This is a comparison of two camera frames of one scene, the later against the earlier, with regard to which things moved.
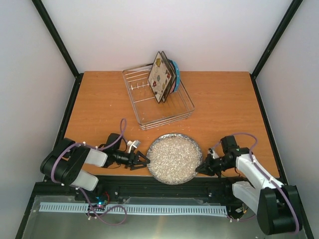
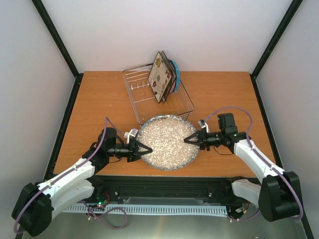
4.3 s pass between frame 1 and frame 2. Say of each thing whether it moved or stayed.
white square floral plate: stayed
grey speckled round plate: moved
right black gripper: moved
